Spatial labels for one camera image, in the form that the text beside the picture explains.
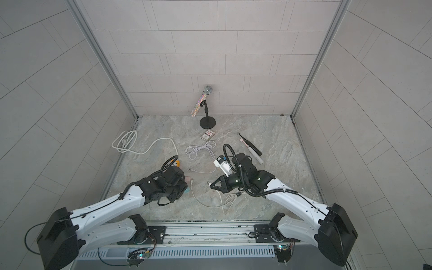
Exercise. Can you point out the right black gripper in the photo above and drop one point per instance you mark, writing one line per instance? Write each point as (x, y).
(225, 184)

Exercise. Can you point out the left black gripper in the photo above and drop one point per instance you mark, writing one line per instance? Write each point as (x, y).
(184, 186)

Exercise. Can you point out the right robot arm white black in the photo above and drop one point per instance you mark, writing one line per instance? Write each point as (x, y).
(263, 184)

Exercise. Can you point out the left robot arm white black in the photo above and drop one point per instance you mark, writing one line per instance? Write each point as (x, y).
(68, 234)

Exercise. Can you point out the white pink electric toothbrush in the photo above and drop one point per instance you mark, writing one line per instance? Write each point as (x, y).
(257, 157)

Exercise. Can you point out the black electric toothbrush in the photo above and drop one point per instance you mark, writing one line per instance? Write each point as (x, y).
(259, 153)

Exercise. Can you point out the small pink patterned box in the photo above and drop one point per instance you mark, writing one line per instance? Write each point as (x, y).
(208, 135)

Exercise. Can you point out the black microphone stand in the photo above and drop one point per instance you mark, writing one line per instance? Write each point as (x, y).
(207, 122)

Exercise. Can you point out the glitter microphone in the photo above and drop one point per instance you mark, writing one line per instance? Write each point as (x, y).
(207, 91)

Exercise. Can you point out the aluminium mounting rail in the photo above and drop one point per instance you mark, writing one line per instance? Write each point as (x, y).
(216, 233)

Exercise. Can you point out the white vented cable duct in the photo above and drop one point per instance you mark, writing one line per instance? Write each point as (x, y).
(181, 252)

